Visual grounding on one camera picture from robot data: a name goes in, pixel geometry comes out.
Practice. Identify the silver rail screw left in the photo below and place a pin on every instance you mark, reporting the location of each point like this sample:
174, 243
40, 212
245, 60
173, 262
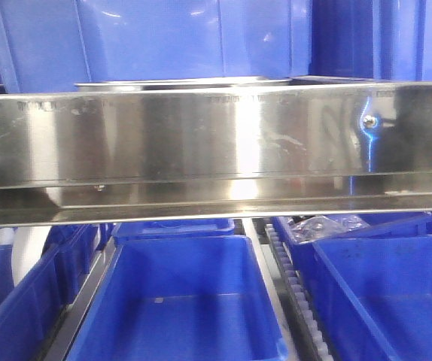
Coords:
369, 121

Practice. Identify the white plastic roll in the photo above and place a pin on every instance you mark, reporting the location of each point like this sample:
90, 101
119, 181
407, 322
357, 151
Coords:
27, 249

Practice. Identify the blue rear centre bin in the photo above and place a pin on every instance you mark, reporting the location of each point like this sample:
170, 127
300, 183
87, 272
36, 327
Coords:
156, 229

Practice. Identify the clear plastic parts bag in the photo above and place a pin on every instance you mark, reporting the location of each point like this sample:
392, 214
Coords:
321, 226

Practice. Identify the grey metal divider rail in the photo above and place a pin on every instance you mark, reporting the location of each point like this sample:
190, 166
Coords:
72, 319

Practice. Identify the blue upper right bin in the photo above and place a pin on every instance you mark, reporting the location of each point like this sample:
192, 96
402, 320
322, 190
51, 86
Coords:
389, 40

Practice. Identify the large blue upper bin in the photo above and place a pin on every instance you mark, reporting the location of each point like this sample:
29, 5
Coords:
50, 46

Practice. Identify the stainless steel shelf front rail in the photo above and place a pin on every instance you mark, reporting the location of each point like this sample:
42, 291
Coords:
248, 151

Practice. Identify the white roller track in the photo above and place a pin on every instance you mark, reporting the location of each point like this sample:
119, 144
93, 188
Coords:
313, 337

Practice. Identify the blue rear right bin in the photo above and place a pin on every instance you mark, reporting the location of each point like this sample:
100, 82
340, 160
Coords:
381, 224

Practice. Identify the blue lower right bin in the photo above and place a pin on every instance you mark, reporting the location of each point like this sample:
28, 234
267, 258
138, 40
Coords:
374, 297

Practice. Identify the blue rear left bin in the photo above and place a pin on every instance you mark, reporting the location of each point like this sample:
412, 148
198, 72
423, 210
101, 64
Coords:
76, 247

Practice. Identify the blue lower left bin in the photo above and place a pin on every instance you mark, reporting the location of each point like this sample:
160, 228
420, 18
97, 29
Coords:
30, 310

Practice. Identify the blue lower centre bin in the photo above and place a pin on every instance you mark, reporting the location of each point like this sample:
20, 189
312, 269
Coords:
181, 299

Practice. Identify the silver metal tray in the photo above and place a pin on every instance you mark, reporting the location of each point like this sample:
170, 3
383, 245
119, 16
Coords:
174, 84

